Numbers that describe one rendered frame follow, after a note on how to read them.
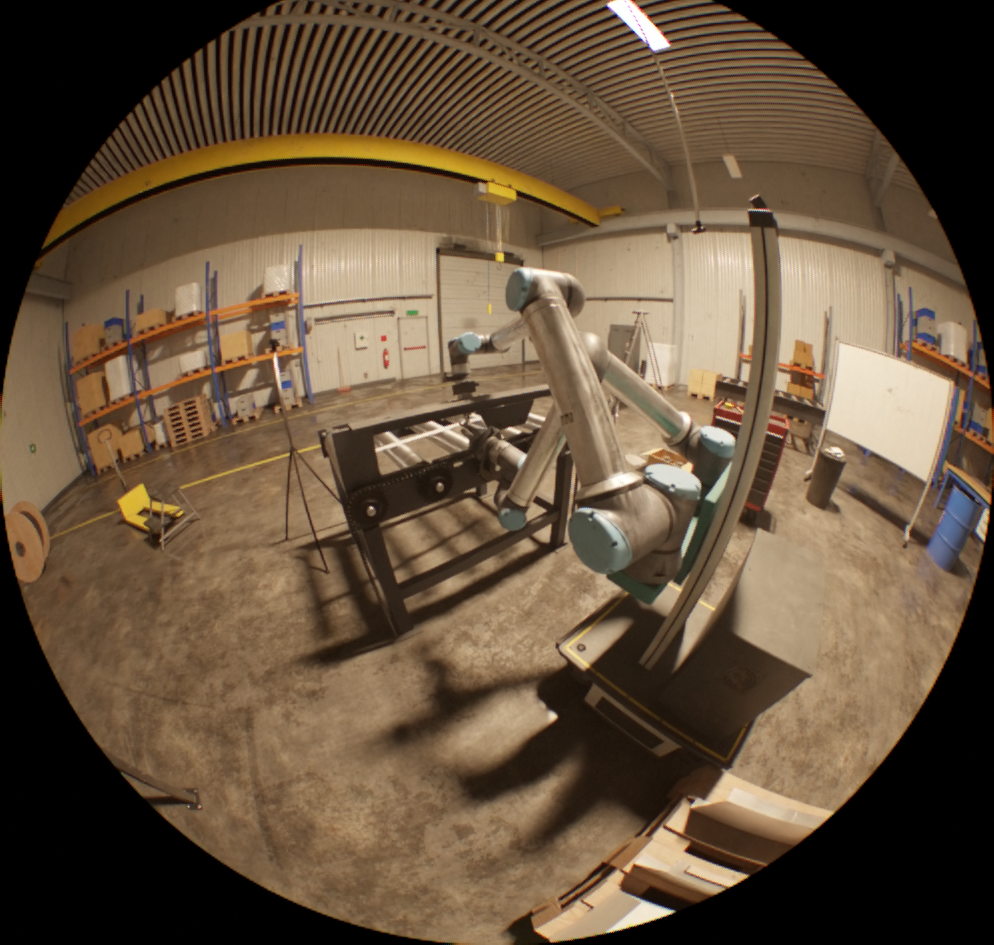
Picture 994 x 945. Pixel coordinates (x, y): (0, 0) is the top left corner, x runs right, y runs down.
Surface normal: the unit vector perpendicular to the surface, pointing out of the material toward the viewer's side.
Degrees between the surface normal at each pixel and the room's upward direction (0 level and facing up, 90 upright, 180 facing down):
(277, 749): 0
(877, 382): 90
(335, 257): 90
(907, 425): 90
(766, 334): 90
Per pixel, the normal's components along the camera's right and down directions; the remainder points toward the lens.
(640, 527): 0.33, -0.27
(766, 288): -0.81, 0.24
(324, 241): 0.62, 0.29
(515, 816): -0.02, -0.92
